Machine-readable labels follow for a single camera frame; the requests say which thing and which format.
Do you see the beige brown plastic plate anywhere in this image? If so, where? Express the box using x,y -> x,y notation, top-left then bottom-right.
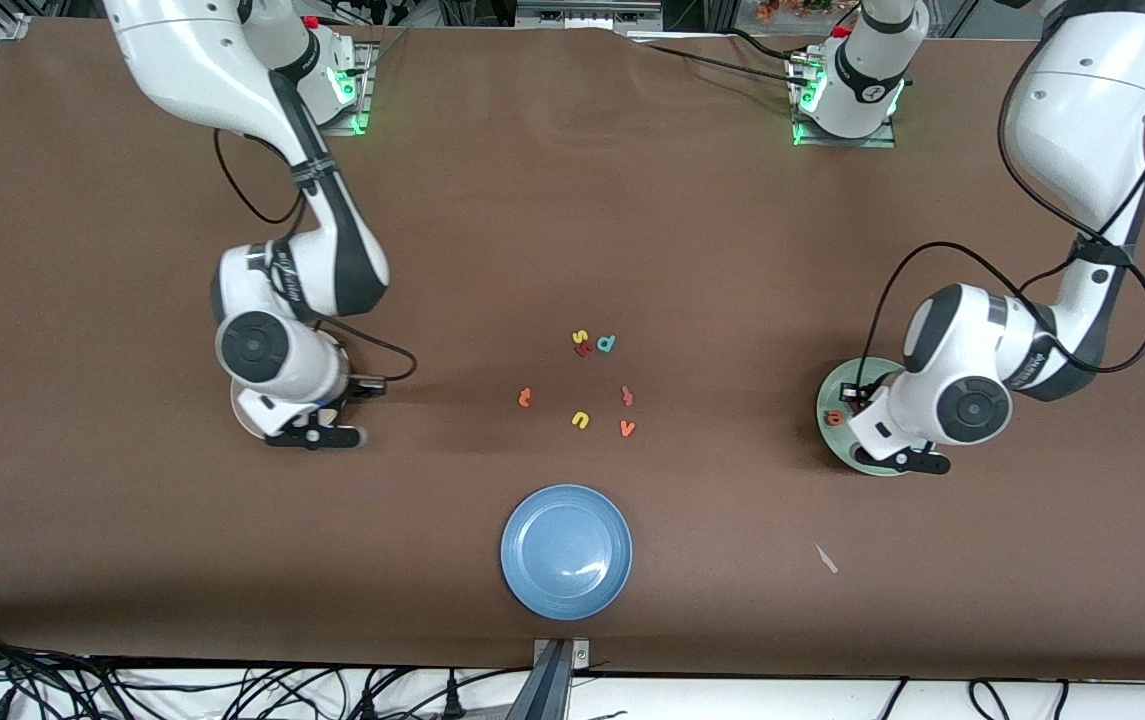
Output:
230,380 -> 354,444

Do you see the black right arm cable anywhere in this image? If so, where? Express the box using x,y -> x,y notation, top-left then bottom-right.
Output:
214,130 -> 420,386

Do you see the blue plastic plate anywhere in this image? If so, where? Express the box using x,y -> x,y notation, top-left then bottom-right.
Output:
500,484 -> 634,621

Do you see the brown paper table cover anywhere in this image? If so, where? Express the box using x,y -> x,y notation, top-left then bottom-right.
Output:
0,16 -> 1145,683

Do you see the black table cable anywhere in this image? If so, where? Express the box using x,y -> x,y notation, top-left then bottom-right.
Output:
722,28 -> 805,61
627,38 -> 813,91

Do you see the looped black floor cable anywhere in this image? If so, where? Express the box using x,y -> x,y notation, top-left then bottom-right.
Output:
967,680 -> 1018,720

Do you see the long black floor cable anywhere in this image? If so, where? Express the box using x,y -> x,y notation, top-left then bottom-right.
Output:
0,622 -> 133,720

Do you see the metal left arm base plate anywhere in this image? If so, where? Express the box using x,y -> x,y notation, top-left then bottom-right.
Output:
790,55 -> 899,150

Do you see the light green plastic plate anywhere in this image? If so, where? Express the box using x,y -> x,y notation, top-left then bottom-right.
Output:
815,357 -> 941,478

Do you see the orange leafy object cluster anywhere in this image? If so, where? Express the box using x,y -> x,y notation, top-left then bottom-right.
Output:
756,0 -> 835,23

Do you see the grey aluminium mount pole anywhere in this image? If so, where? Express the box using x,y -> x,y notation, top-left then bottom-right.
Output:
506,640 -> 573,720

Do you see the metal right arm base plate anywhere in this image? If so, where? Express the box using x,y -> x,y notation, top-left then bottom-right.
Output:
317,42 -> 374,137

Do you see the grey metal box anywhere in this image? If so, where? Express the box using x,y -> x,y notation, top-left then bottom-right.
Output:
515,0 -> 664,31

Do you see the grey metal mount bracket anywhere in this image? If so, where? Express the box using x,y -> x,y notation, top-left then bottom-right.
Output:
532,638 -> 591,669

